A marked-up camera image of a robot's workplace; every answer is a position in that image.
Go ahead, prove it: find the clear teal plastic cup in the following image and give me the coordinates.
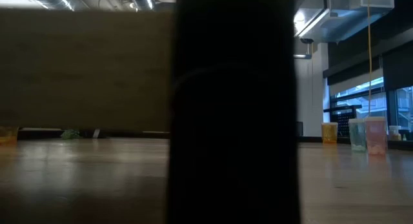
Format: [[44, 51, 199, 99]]
[[348, 118, 368, 152]]

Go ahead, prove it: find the large orange medicine bottle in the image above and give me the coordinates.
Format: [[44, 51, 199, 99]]
[[0, 125, 19, 146]]

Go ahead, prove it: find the yellow hanging cord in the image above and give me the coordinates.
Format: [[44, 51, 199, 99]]
[[367, 0, 373, 118]]

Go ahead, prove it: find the clear pink plastic cup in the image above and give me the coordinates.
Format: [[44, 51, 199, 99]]
[[364, 116, 388, 156]]

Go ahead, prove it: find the black perforated cart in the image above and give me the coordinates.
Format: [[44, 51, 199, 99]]
[[323, 104, 363, 138]]

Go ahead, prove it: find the linear ceiling light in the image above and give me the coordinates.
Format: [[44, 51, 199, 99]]
[[53, 0, 75, 12]]

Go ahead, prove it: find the large window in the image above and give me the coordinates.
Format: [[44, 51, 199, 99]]
[[328, 76, 413, 132]]

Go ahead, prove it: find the small potted green plant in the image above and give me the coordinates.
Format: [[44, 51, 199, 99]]
[[60, 129, 81, 140]]

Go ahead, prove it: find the black aluminium table frame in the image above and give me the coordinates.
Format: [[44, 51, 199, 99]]
[[17, 129, 413, 151]]

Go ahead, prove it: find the black window blind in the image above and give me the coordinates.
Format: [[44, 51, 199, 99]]
[[382, 52, 413, 91]]

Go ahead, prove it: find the rectangular silver ceiling duct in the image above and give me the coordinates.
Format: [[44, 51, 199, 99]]
[[292, 0, 395, 44]]

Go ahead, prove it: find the white background bottle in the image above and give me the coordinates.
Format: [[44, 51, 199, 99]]
[[388, 125, 403, 141]]

